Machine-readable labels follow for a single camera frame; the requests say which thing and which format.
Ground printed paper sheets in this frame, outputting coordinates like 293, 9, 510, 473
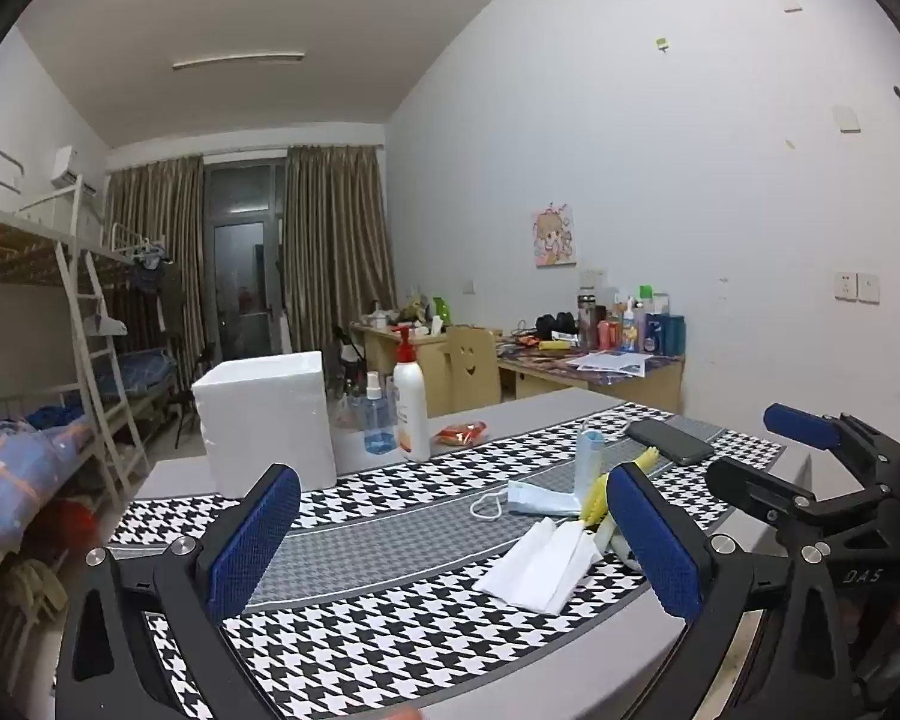
566, 349, 650, 376

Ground translucent white tube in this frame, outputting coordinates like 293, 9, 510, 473
596, 516, 646, 572

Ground dark thermos bottle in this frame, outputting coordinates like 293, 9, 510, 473
576, 292, 598, 351

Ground wooden chair smiley cutout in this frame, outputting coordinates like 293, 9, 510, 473
444, 326, 502, 415

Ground houndstooth table runner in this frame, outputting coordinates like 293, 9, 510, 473
109, 401, 787, 720

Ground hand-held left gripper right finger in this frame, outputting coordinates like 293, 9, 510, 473
606, 461, 863, 720

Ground brown striped curtain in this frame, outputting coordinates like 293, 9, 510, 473
105, 156, 207, 361
283, 144, 398, 350

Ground blue face mask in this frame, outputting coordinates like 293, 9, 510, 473
574, 426, 605, 500
470, 480, 582, 520

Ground row of toiletry bottles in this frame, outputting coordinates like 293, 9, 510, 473
596, 283, 687, 355

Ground white pump bottle red cap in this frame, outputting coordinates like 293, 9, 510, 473
392, 325, 431, 464

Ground white metal bunk bed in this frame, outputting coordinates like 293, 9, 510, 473
82, 221, 196, 428
0, 127, 151, 616

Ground black phone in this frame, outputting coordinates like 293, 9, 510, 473
625, 418, 715, 466

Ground ceiling tube light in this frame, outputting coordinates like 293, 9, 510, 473
171, 52, 306, 72

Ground cartoon wall poster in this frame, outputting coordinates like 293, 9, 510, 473
529, 202, 577, 269

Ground blue checked bedding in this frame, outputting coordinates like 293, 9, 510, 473
116, 356, 177, 391

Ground wooden desk patterned cover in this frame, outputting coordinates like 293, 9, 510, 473
495, 337, 683, 413

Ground white air conditioner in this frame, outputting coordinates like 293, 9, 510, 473
51, 146, 98, 192

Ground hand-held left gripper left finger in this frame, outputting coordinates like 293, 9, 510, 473
55, 463, 302, 720

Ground hanging dark clothes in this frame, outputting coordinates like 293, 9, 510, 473
131, 240, 177, 293

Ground blue orange quilt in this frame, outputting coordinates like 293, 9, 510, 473
0, 420, 95, 548

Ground glass balcony door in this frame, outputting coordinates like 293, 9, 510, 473
204, 161, 290, 361

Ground red snack packet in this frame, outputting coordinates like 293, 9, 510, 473
433, 420, 490, 445

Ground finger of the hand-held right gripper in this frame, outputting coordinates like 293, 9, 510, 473
705, 456, 900, 616
763, 403, 900, 492

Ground white tissue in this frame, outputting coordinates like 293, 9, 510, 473
471, 516, 603, 614

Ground white foam box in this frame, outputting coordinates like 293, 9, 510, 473
191, 350, 338, 500

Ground plain wooden desk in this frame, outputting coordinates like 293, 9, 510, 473
349, 321, 451, 421

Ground white metal bed ladder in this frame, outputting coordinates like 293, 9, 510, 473
55, 240, 151, 500

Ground red plastic bag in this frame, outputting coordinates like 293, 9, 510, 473
41, 499, 98, 552

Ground yellow foam net sleeve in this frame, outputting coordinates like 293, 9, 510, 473
580, 446, 661, 526

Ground blue spray bottle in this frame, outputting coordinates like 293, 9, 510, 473
361, 371, 400, 455

